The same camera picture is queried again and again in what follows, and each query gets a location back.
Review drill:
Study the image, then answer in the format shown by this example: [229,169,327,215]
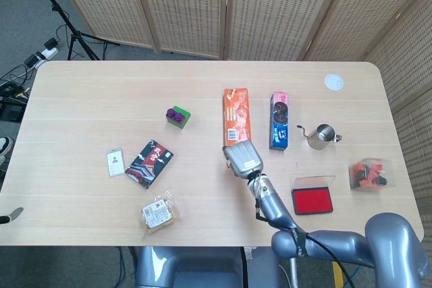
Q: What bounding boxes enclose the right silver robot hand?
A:
[221,141,265,178]

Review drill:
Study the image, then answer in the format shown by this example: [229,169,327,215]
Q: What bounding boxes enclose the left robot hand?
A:
[0,206,24,225]

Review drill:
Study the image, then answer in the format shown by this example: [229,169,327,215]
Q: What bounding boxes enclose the orange snack box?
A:
[223,88,253,149]

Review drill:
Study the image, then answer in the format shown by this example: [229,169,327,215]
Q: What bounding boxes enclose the blue cookie box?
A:
[269,91,290,150]

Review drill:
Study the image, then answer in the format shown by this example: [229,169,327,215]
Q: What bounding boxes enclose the dark red-black snack packet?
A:
[125,138,175,190]

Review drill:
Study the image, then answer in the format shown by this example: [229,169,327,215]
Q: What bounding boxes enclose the clear box of orange clips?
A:
[348,157,395,192]

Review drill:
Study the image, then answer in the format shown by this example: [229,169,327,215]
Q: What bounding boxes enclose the black and white shoe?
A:
[0,136,14,160]

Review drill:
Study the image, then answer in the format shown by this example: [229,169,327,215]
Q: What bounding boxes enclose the green and purple toy block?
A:
[165,105,192,130]

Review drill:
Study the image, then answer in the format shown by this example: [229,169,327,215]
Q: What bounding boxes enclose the red ink pad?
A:
[292,175,337,216]

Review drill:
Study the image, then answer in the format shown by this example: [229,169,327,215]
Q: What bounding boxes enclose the steel gooseneck pitcher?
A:
[296,123,343,150]

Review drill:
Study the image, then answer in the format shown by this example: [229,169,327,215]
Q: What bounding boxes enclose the packaged bread slices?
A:
[140,189,182,237]

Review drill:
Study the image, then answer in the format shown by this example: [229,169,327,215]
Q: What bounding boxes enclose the black floor equipment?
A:
[0,96,26,122]

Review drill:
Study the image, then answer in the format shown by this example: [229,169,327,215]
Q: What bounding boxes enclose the ID badge card holder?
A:
[106,148,126,178]

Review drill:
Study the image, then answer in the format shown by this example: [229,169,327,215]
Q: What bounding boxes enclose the grey robot torso base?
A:
[134,246,281,288]

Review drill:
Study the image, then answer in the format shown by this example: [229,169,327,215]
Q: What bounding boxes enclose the white round table grommet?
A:
[324,74,345,92]

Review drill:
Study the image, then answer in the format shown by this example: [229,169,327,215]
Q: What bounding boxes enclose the metal table leg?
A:
[289,257,300,288]

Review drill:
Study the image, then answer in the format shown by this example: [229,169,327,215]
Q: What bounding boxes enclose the wooden rattan folding screen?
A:
[47,0,432,235]

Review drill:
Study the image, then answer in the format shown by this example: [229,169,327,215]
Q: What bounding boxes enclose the white power strip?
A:
[34,47,59,61]

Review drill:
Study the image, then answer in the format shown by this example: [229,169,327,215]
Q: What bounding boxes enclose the black tripod stand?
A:
[25,0,120,61]

